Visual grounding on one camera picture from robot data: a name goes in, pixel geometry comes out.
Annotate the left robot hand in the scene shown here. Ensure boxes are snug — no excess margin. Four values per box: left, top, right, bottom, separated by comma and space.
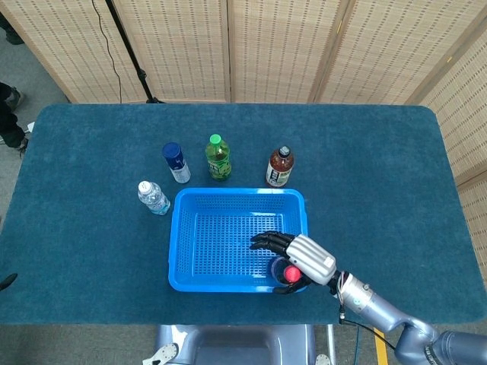
0, 272, 19, 292

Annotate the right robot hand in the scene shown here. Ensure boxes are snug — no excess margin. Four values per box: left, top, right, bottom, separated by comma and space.
249, 230, 338, 297

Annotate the cola bottle with red cap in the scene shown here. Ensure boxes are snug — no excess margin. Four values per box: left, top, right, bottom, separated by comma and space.
268, 255, 304, 287

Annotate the brown tea bottle black cap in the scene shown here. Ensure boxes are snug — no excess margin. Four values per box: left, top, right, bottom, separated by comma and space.
265, 145, 295, 189

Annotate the green tea bottle green cap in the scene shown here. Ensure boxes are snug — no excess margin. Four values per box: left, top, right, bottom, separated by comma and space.
204, 133, 233, 182

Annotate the white bottle with navy cap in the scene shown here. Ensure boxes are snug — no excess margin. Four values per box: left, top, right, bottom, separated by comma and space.
161, 141, 192, 184

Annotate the clear Aquafina water bottle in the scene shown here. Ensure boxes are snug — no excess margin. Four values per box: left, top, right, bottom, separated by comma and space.
137, 180, 172, 217

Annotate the blue plastic basket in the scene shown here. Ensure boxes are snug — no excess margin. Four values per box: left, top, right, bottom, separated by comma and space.
167, 187, 310, 294

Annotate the grey metal table leg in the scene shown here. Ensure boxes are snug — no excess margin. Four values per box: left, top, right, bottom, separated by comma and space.
326, 325, 337, 365

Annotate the teal table cloth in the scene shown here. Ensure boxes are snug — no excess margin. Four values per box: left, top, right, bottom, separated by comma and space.
0, 103, 487, 326

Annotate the grey-blue robot torso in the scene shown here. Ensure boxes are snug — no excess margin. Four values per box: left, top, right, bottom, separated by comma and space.
154, 324, 317, 365

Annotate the person in dark clothes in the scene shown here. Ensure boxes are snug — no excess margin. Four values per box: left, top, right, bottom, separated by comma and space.
0, 81, 30, 150

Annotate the bamboo folding screen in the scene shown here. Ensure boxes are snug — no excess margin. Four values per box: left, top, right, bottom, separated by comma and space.
0, 0, 487, 267

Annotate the black tripod stand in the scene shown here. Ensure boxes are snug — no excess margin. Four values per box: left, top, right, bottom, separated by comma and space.
104, 0, 167, 104

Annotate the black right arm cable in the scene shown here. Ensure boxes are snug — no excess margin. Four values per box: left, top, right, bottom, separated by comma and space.
338, 309, 399, 351

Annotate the thin black hanging cable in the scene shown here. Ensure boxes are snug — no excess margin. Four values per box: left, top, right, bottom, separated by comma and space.
91, 0, 123, 104

